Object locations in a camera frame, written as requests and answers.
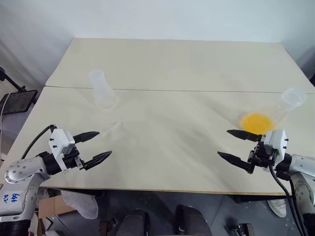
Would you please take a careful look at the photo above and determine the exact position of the white plastic bag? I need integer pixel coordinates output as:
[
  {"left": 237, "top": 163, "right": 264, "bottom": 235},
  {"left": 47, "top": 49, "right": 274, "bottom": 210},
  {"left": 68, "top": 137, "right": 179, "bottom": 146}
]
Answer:
[{"left": 61, "top": 190, "right": 99, "bottom": 220}]

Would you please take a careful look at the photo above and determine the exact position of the black flat panel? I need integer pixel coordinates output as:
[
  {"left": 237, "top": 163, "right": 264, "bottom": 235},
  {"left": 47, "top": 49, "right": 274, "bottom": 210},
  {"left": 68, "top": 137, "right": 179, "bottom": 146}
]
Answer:
[{"left": 0, "top": 89, "right": 38, "bottom": 115}]

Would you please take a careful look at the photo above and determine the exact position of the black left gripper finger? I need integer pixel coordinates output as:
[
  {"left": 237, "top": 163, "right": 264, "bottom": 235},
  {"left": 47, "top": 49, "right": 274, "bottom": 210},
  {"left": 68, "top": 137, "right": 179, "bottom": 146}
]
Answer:
[
  {"left": 82, "top": 150, "right": 113, "bottom": 171},
  {"left": 73, "top": 131, "right": 100, "bottom": 144}
]

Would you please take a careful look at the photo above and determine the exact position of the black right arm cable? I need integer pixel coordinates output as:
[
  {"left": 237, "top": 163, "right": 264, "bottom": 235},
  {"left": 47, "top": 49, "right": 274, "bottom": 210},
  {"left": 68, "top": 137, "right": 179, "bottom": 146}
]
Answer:
[{"left": 269, "top": 164, "right": 304, "bottom": 236}]

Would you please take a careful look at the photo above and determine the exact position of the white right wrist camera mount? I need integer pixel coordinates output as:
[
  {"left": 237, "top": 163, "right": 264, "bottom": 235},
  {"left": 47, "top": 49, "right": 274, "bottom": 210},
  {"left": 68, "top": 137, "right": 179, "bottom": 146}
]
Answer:
[{"left": 261, "top": 129, "right": 288, "bottom": 161}]

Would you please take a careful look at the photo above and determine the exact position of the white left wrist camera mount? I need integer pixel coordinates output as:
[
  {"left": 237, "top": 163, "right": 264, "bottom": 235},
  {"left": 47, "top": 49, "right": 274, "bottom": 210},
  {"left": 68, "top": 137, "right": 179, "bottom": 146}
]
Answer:
[{"left": 48, "top": 128, "right": 76, "bottom": 161}]

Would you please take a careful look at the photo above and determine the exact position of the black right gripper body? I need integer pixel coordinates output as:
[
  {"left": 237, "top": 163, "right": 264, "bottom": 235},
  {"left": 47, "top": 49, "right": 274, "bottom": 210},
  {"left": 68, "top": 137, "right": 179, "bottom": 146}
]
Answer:
[{"left": 248, "top": 141, "right": 278, "bottom": 173}]

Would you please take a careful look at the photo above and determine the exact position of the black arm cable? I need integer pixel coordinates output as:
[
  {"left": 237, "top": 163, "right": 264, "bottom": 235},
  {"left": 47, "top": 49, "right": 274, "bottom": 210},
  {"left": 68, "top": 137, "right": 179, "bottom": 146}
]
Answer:
[
  {"left": 269, "top": 164, "right": 304, "bottom": 236},
  {"left": 21, "top": 124, "right": 56, "bottom": 159}
]

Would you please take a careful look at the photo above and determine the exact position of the white shoe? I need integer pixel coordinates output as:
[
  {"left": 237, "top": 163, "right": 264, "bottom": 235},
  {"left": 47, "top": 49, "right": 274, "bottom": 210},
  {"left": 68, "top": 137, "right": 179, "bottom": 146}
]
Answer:
[{"left": 267, "top": 199, "right": 287, "bottom": 218}]

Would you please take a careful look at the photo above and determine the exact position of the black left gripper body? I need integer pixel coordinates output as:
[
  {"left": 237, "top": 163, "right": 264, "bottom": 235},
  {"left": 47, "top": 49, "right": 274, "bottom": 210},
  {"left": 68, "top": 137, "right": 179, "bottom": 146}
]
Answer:
[{"left": 62, "top": 145, "right": 84, "bottom": 172}]

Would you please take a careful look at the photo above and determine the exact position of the black stand pole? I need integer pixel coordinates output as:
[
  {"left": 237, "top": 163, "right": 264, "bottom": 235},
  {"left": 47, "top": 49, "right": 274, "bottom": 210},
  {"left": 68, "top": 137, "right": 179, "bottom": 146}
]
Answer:
[{"left": 0, "top": 67, "right": 27, "bottom": 91}]

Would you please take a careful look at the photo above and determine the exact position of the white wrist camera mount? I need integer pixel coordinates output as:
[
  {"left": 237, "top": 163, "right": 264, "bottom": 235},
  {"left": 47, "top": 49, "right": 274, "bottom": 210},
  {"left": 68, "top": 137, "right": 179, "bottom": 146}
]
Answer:
[
  {"left": 48, "top": 128, "right": 76, "bottom": 161},
  {"left": 261, "top": 129, "right": 288, "bottom": 161}
]

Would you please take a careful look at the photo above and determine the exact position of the empty clear plastic cup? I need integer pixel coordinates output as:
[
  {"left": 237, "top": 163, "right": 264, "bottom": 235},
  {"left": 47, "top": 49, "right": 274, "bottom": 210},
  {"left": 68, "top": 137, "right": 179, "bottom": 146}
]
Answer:
[{"left": 88, "top": 69, "right": 117, "bottom": 111}]

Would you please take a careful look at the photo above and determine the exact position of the white cable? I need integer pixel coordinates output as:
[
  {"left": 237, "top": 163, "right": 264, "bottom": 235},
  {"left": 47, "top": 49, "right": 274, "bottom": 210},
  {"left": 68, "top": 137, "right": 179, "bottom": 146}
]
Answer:
[{"left": 0, "top": 91, "right": 11, "bottom": 116}]

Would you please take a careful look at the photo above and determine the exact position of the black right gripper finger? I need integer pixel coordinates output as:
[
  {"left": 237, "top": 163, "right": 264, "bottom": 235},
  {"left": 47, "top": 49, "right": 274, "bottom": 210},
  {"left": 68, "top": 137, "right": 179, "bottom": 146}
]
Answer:
[
  {"left": 226, "top": 129, "right": 262, "bottom": 142},
  {"left": 217, "top": 151, "right": 255, "bottom": 175}
]

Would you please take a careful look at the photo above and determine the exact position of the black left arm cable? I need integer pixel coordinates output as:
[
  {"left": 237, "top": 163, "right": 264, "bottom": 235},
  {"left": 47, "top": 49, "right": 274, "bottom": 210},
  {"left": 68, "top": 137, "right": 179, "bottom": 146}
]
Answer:
[{"left": 21, "top": 124, "right": 56, "bottom": 159}]

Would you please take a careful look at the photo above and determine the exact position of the brown cardboard box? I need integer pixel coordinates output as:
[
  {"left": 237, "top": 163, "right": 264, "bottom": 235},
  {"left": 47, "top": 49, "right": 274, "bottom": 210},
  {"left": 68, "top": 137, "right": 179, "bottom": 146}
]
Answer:
[{"left": 38, "top": 195, "right": 76, "bottom": 220}]

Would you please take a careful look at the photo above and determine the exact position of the clear cup with orange liquid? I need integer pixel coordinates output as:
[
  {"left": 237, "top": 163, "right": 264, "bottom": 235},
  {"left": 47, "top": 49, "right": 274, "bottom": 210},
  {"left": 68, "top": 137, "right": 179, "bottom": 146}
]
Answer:
[{"left": 239, "top": 87, "right": 308, "bottom": 133}]

